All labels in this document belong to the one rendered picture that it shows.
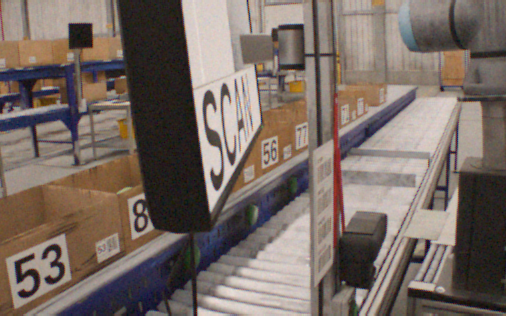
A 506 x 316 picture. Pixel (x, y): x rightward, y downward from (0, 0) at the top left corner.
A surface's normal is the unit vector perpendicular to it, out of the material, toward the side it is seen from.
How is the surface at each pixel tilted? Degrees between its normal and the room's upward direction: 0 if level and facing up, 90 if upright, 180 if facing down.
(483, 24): 92
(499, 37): 90
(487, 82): 72
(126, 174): 90
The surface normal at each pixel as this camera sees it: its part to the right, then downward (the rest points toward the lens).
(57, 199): -0.43, 0.21
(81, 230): 0.90, 0.05
